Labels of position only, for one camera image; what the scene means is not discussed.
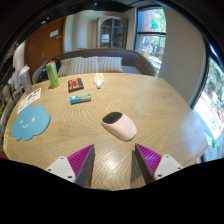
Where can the brown wooden door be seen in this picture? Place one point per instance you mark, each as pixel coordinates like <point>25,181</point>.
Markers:
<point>40,50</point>

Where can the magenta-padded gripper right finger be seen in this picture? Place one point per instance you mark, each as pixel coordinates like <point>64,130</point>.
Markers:
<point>166,165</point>

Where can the group of white chairs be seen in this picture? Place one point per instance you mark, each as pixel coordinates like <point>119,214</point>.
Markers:
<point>8,86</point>

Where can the black and red flat box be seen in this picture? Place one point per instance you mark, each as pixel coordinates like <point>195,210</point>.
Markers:
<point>75,85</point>

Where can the glass-door cabinet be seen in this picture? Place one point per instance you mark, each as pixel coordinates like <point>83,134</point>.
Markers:
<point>112,32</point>

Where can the white sticker sheet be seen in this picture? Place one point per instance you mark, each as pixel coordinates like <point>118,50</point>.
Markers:
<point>29,99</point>

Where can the large side window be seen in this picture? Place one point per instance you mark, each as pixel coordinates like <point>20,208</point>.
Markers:
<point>213,110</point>

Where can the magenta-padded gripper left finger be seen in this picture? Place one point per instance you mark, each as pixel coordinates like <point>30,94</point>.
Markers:
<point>60,166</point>

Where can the pink and black computer mouse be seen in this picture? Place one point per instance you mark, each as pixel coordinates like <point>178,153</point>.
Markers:
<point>120,128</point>

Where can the green drink can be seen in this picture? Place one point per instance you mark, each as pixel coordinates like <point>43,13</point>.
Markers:
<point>52,76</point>

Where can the striped cushion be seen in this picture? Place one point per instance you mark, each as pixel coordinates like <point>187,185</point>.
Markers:
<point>64,68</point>
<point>83,65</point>
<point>110,64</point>

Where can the brown curved sofa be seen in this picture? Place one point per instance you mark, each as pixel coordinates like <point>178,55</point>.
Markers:
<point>136,60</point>

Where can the black-framed window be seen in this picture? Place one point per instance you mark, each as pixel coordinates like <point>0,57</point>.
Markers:
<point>150,33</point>

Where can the small green and blue pack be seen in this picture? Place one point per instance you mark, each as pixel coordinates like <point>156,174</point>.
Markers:
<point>80,98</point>

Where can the black backpack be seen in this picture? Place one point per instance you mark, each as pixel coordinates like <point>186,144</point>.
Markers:
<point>42,75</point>

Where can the white squeeze tube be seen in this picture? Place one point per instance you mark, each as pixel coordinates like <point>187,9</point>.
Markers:
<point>98,80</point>

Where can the blue cloud-shaped mouse pad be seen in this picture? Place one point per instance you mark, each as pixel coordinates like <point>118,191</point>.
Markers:
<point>30,122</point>

